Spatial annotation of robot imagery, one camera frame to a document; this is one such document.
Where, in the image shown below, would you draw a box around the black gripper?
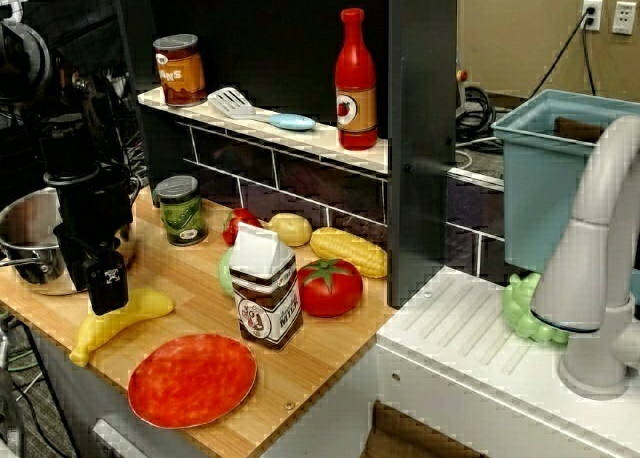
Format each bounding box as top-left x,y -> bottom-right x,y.
42,163 -> 136,317

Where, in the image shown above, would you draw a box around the yellow toy banana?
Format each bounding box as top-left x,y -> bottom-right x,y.
68,288 -> 176,367

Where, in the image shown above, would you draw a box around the red round plate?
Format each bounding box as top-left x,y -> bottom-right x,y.
127,333 -> 258,428

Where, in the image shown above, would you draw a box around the steel cooking pot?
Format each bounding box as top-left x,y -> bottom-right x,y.
0,175 -> 144,297

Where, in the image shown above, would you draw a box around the green toy can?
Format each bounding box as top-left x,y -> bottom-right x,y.
153,175 -> 210,247

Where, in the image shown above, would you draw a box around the green toy lime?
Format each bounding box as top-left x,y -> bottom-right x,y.
217,247 -> 236,297

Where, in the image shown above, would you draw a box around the chocolate milk carton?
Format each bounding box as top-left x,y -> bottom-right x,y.
228,221 -> 305,352

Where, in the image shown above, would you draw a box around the yellow toy potato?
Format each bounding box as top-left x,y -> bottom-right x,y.
268,212 -> 313,248

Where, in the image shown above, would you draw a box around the orange beans toy can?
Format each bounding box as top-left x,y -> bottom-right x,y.
152,33 -> 208,108

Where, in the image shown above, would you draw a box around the large red toy tomato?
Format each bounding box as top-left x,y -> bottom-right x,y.
297,257 -> 364,319

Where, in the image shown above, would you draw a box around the yellow toy corn cob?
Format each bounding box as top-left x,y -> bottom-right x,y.
309,226 -> 389,279

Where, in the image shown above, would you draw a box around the red ketchup toy bottle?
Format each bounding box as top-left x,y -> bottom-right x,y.
335,7 -> 379,152

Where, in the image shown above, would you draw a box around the dark toy kitchen back panel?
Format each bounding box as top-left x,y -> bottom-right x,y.
117,0 -> 506,309

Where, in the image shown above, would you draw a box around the white toy sink counter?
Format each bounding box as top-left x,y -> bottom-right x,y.
367,265 -> 640,458

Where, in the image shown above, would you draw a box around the grey box with red button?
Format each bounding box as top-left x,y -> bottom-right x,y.
454,67 -> 474,115

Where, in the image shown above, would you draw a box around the green toy grapes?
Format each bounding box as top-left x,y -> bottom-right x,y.
502,272 -> 571,344

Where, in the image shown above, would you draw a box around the teal plastic bin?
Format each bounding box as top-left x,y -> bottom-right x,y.
491,88 -> 640,279

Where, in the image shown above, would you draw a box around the grey toy faucet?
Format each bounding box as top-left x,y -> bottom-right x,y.
529,115 -> 640,402

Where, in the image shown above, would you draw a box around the brown item inside bin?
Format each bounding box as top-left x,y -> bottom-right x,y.
553,116 -> 604,140

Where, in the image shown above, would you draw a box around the grey spatula blue handle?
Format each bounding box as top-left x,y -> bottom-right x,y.
207,86 -> 318,132

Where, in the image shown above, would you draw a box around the bundle of black cables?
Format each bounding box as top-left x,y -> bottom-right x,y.
457,85 -> 504,129

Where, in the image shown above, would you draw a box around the black power cable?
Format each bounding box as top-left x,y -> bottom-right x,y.
529,7 -> 599,99

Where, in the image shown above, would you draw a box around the white wall power outlet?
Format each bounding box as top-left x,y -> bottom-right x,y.
581,0 -> 604,32

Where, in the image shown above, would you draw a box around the white wall data plate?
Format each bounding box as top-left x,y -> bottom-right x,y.
612,0 -> 635,35

